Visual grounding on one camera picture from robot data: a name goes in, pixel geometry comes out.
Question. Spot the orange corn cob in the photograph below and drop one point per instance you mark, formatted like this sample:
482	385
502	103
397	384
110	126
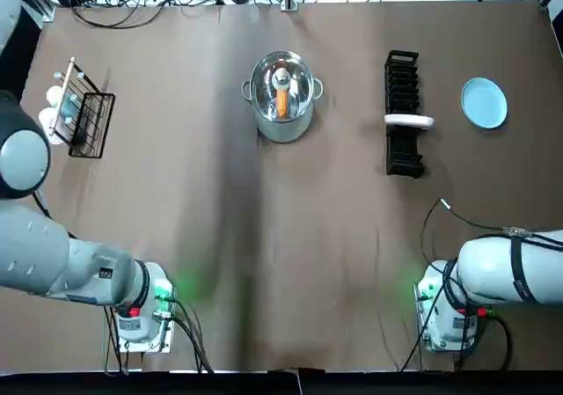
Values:
282	104

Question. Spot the glass pot lid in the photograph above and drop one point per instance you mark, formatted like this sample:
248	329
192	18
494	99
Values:
264	82

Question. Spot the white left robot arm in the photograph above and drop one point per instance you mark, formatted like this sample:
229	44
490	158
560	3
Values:
44	254

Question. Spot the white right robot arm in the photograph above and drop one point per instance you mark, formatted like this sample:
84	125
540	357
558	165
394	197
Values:
488	267

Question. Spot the light blue plate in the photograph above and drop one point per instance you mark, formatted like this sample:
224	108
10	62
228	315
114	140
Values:
484	102

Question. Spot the white plate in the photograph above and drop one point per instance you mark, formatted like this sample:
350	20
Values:
409	121

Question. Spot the steel cooking pot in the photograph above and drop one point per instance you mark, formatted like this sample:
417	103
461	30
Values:
286	131

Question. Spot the black dish rack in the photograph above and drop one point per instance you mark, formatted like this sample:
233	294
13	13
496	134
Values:
404	153

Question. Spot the light blue cup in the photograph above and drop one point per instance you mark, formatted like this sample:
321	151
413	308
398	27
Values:
55	96

